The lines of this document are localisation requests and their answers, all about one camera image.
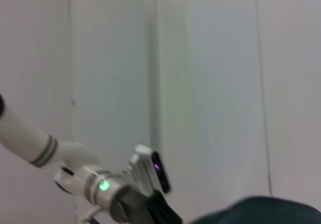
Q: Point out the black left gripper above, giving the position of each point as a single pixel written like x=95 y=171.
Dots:
x=143 y=209

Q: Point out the dark blue insulated bag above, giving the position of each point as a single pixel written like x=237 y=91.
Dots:
x=263 y=211

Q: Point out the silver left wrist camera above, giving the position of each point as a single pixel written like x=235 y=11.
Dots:
x=148 y=171

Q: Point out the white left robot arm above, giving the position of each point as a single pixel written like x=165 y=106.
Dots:
x=27 y=138

